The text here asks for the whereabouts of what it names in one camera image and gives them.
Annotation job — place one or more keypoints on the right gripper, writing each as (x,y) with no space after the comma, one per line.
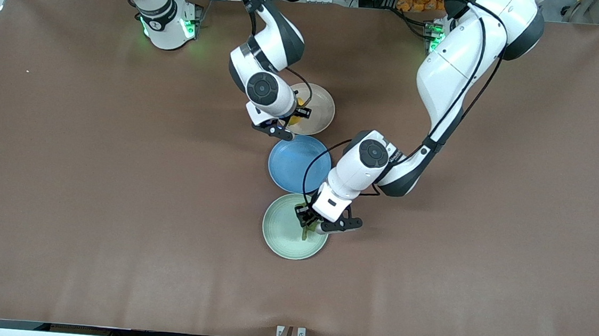
(301,112)

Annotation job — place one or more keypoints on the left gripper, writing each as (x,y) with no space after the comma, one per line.
(306,215)

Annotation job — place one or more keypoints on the yellow lemon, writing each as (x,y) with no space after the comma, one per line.
(296,120)

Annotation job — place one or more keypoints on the green lettuce leaf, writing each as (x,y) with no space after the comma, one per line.
(306,234)

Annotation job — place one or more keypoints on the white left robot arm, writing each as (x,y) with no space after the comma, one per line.
(457,63)

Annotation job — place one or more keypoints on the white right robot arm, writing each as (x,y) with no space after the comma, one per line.
(275,32)

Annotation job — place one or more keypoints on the pink round plate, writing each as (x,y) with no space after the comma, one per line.
(321,110)

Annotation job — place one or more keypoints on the green round plate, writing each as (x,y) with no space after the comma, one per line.
(283,236)

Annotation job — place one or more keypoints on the blue round plate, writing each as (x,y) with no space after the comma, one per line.
(291,165)

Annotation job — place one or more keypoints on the brown table cover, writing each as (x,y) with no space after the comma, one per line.
(110,260)

